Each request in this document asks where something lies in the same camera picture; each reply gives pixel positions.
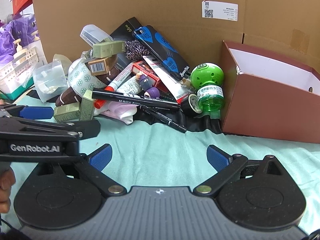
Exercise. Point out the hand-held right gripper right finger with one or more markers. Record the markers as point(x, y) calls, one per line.
point(217, 157)

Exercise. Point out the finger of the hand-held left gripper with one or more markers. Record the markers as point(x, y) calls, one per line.
point(37, 112)
point(50, 128)

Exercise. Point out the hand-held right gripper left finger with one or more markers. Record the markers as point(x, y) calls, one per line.
point(101, 156)

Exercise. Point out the pink white cloth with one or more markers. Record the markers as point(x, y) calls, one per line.
point(120, 112)

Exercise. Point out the clear green-print tape roll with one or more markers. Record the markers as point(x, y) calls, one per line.
point(80, 80)

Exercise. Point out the maroon cardboard box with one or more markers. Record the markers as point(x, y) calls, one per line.
point(262, 105)

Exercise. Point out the teal cloth desktop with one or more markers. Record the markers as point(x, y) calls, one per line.
point(155, 150)

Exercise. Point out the person's left hand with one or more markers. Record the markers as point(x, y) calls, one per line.
point(6, 192)

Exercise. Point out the brown striped cylinder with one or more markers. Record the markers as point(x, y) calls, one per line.
point(67, 96)

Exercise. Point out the clear plastic cup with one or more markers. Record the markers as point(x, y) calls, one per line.
point(47, 75)

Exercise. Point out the small black tape roll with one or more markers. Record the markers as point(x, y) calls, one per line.
point(187, 107)

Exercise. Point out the translucent plastic lid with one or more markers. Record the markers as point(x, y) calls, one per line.
point(61, 58)

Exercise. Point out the white perforated basket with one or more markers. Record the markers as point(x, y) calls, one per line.
point(30, 52)

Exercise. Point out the cream pump bottle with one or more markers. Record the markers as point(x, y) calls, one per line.
point(35, 36)
point(18, 55)

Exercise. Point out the thin black pen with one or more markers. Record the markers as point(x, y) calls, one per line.
point(165, 118)

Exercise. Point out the thick black marker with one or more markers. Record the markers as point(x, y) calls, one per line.
point(135, 100)

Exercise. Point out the white tube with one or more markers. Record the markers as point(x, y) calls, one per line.
point(128, 86)

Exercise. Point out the gold brown small box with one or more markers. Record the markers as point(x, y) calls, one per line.
point(100, 66)

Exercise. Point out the red-capped whiteboard marker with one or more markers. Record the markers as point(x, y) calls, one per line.
point(120, 78)

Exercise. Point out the purple plastic bag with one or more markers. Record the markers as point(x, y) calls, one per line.
point(10, 37)

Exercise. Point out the green mosquito repellent bottle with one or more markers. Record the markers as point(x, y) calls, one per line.
point(207, 75)

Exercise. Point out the purple toy figurine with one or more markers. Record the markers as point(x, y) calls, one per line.
point(146, 82)

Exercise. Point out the white red flat package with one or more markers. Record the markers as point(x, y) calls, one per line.
point(170, 82)

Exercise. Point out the clear plastic case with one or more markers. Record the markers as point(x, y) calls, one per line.
point(92, 33)

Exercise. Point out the red card box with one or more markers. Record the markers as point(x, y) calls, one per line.
point(147, 68)

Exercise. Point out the steel wool scrubber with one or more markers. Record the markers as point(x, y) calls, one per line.
point(135, 48)

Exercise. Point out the black charger box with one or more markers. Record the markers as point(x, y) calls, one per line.
point(125, 28)

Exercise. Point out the black blue-heart phone case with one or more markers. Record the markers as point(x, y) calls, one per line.
point(160, 47)

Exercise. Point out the white shipping label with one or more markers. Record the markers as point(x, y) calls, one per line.
point(220, 10)

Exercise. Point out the large cardboard box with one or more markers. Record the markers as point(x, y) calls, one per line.
point(175, 5)

